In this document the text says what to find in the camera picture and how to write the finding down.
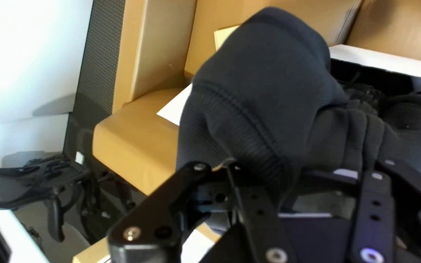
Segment small kraft box white label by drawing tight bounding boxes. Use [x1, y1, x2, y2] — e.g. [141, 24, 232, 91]
[213, 25, 242, 53]

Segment tan wooden board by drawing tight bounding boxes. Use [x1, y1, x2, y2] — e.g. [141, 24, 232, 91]
[71, 221, 223, 263]

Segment black mesh office chair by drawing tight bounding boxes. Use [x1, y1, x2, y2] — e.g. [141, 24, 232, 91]
[0, 0, 144, 246]

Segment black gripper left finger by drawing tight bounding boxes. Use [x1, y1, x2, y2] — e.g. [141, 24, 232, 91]
[106, 160, 296, 263]

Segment white desk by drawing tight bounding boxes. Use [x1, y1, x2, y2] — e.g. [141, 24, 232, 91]
[0, 204, 52, 263]

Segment white cardboard box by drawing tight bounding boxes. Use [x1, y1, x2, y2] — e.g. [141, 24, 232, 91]
[328, 43, 421, 100]

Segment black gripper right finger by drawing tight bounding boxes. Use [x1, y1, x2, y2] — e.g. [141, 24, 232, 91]
[349, 157, 421, 263]

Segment black jersey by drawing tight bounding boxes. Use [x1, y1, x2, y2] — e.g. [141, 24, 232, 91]
[176, 5, 421, 202]

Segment white card with text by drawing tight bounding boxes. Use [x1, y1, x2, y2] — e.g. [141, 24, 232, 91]
[156, 84, 197, 128]

